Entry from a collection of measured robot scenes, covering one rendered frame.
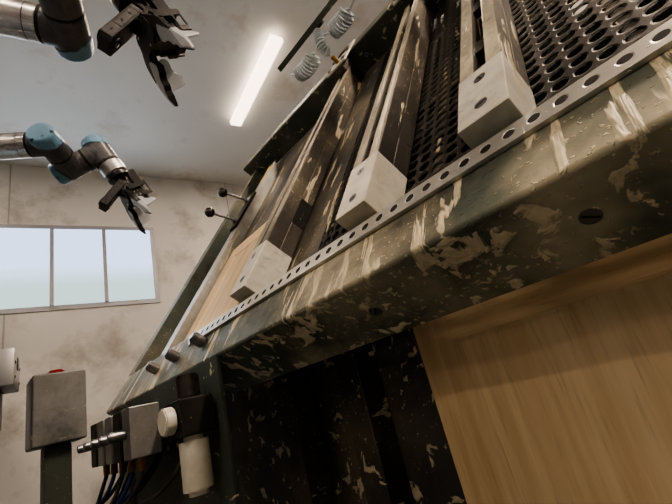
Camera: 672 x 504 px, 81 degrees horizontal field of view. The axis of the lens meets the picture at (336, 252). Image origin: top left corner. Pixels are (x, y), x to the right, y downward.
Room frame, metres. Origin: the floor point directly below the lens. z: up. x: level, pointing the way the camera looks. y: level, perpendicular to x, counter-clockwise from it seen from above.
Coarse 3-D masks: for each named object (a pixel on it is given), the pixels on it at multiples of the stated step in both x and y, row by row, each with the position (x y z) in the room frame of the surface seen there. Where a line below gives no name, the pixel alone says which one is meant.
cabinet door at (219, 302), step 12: (252, 240) 1.09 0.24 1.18; (240, 252) 1.14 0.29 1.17; (228, 264) 1.17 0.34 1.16; (240, 264) 1.06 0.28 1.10; (228, 276) 1.09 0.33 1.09; (216, 288) 1.12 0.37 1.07; (228, 288) 1.02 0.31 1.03; (216, 300) 1.05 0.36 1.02; (228, 300) 0.96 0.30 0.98; (204, 312) 1.07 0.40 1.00; (216, 312) 0.99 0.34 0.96; (204, 324) 1.02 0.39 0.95
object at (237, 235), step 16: (272, 176) 1.44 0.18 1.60; (256, 208) 1.36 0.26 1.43; (240, 224) 1.30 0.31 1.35; (240, 240) 1.29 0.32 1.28; (224, 256) 1.23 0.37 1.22; (208, 272) 1.23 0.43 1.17; (208, 288) 1.18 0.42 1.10; (192, 304) 1.15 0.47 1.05; (192, 320) 1.13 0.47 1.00; (176, 336) 1.10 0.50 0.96
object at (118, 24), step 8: (128, 8) 0.52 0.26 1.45; (136, 8) 0.52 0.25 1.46; (120, 16) 0.51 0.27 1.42; (128, 16) 0.52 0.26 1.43; (136, 16) 0.52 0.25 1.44; (112, 24) 0.50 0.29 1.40; (120, 24) 0.51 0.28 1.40; (128, 24) 0.52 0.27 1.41; (104, 32) 0.50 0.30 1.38; (112, 32) 0.50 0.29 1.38; (120, 32) 0.51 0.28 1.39; (128, 32) 0.53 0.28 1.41; (104, 40) 0.50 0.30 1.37; (112, 40) 0.51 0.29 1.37; (120, 40) 0.53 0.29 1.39; (128, 40) 0.55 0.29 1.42; (104, 48) 0.52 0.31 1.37; (112, 48) 0.52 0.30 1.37
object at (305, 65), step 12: (336, 0) 0.99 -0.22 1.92; (324, 12) 1.02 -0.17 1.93; (348, 12) 1.00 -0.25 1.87; (312, 24) 1.06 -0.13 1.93; (336, 24) 1.00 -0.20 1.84; (348, 24) 1.01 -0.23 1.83; (336, 36) 1.05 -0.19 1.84; (288, 60) 1.18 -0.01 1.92; (312, 60) 1.11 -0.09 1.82; (300, 72) 1.16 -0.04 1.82; (312, 72) 1.16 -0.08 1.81
